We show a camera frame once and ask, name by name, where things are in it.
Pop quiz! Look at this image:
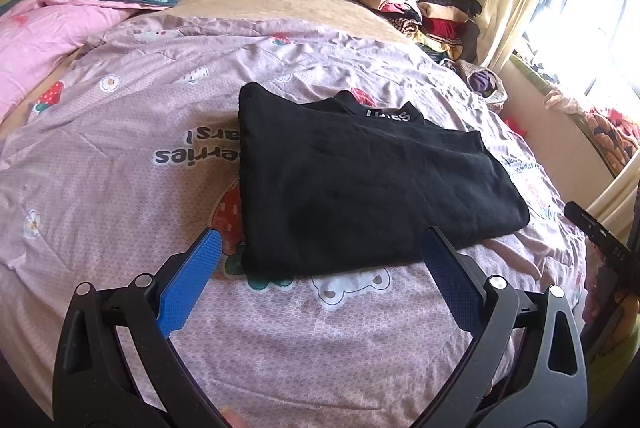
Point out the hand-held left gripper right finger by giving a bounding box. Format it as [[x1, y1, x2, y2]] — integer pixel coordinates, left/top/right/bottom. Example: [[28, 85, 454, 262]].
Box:
[[421, 225, 589, 428]]

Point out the black sweater with orange cuffs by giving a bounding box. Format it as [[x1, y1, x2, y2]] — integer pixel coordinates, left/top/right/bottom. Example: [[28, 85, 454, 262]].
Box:
[[237, 81, 531, 279]]

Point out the person's right hand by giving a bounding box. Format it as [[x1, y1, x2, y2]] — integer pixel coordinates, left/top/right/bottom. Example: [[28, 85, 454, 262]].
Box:
[[582, 274, 609, 327]]

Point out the window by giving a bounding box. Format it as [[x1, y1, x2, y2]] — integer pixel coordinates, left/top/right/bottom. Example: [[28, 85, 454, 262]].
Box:
[[520, 0, 640, 109]]

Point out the pink quilt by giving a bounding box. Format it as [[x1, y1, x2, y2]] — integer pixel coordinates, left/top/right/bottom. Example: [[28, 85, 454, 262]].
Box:
[[0, 0, 167, 125]]

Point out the person's right forearm green sleeve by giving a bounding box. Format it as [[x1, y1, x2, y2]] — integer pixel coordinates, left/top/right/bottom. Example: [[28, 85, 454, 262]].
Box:
[[585, 298, 640, 411]]

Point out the bag with purple cloth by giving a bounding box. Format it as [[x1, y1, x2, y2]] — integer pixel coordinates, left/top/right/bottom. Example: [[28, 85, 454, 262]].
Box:
[[452, 56, 509, 104]]

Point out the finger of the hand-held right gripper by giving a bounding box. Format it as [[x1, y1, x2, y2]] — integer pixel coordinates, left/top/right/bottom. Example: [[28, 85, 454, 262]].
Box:
[[563, 201, 632, 259]]

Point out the lilac strawberry print quilt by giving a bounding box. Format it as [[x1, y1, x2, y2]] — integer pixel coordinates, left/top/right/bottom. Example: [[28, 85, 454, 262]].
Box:
[[0, 14, 592, 428]]

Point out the beige bed sheet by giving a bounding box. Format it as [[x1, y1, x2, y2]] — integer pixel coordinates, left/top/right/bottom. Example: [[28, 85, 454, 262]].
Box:
[[170, 0, 417, 47]]

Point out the orange floral cloth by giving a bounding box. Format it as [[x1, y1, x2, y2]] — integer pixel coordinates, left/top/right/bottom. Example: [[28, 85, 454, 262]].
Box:
[[582, 106, 640, 161]]

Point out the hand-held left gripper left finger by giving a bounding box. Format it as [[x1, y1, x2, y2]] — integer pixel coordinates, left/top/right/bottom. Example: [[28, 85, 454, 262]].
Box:
[[52, 228, 224, 428]]

